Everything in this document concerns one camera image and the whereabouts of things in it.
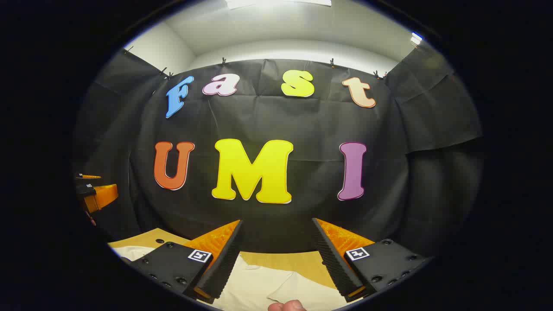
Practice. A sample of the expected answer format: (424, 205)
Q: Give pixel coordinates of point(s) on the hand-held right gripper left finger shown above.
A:
(224, 259)

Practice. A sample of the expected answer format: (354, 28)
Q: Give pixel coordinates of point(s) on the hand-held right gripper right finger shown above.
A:
(332, 259)

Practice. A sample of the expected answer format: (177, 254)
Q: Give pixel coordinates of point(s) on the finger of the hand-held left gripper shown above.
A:
(88, 176)
(103, 196)

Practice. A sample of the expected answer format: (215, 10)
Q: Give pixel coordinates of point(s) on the white long-sleeved garment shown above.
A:
(259, 289)

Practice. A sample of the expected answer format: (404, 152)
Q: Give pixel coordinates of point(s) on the black backdrop cloth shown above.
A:
(302, 121)

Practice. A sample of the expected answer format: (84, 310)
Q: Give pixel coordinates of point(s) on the row of black cloth clips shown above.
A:
(223, 61)

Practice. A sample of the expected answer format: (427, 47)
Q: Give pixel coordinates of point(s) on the ceiling light panel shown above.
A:
(416, 39)

